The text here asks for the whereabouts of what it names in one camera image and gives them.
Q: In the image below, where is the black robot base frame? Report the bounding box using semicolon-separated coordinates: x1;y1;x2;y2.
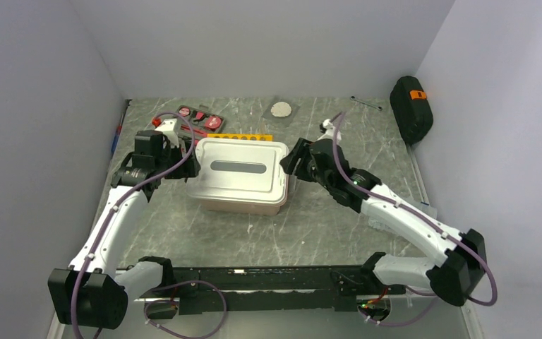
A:
143;265;405;315

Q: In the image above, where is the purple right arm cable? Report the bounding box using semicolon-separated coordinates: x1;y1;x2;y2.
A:
329;111;499;328

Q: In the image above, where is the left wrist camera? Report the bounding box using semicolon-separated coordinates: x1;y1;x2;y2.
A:
152;118;181;148

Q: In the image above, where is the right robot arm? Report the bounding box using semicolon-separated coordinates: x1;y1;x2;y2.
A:
279;138;498;307

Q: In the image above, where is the red tape measure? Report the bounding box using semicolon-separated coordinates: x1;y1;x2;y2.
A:
204;116;223;131

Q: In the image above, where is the yellow test tube rack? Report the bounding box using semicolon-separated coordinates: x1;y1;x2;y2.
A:
207;133;274;141

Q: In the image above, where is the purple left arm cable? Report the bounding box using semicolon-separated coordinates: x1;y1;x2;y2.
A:
71;112;229;339

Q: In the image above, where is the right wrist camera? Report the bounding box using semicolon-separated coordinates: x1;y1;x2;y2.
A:
317;119;341;143

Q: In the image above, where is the black tool case orange latch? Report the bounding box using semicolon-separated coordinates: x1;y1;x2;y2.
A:
390;76;434;145

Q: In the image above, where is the clear plastic box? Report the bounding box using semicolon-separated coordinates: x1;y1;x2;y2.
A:
368;201;438;232

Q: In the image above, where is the blue red screwdriver by wall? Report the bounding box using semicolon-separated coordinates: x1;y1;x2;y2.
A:
110;99;131;156

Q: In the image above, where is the pink plastic bin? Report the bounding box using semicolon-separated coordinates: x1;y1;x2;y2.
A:
196;197;287;215

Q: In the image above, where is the red electrical tape roll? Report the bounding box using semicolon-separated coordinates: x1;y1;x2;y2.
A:
178;107;191;117

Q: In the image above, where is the white bin lid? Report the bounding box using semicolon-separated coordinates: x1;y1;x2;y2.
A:
186;138;289;203

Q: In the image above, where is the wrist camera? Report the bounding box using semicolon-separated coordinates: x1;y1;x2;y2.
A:
152;118;181;148
317;119;341;143

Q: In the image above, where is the silver wrench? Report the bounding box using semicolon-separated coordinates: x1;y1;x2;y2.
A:
350;96;383;112

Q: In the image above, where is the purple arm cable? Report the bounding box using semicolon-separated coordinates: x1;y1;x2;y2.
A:
71;112;229;339
329;111;499;328

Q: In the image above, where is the grey tool case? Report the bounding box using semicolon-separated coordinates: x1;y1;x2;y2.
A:
177;105;227;140

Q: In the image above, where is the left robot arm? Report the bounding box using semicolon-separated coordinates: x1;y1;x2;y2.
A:
47;130;200;337

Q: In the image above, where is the wire gauze with white centre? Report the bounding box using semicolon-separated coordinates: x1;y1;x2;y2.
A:
263;97;301;126

